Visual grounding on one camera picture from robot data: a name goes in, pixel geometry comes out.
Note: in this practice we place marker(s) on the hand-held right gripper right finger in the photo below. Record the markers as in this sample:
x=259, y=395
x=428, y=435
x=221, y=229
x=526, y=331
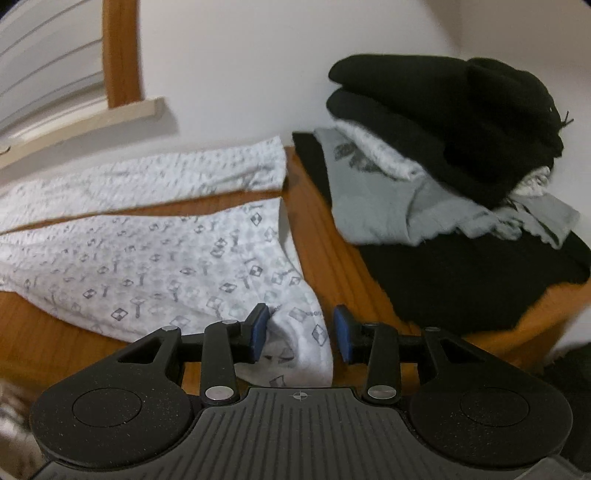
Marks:
x=344, y=332

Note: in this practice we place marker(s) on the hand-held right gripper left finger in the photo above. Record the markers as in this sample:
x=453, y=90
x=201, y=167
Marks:
x=258, y=330

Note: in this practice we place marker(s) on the white patterned pajama pants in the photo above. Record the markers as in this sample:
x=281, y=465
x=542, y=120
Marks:
x=161, y=258

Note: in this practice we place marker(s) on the black folded garment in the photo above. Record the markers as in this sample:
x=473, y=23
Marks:
x=461, y=281

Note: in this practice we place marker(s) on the grey printed shirt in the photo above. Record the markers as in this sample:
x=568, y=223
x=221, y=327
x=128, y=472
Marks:
x=374, y=203

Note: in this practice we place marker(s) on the white fuzzy garment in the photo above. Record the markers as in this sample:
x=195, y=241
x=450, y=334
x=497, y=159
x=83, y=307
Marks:
x=383, y=152

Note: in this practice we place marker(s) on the dark cloth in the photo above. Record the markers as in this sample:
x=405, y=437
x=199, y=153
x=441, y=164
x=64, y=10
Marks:
x=570, y=362

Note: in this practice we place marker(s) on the black folded knit sweater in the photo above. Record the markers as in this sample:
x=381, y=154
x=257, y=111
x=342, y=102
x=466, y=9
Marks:
x=438, y=106

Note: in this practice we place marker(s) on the beige windowsill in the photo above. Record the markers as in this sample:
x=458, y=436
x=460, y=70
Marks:
x=92, y=122

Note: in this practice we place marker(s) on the grey window blind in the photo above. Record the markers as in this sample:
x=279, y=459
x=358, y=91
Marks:
x=46, y=60

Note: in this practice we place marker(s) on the wooden window frame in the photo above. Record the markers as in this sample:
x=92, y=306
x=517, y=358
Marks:
x=121, y=50

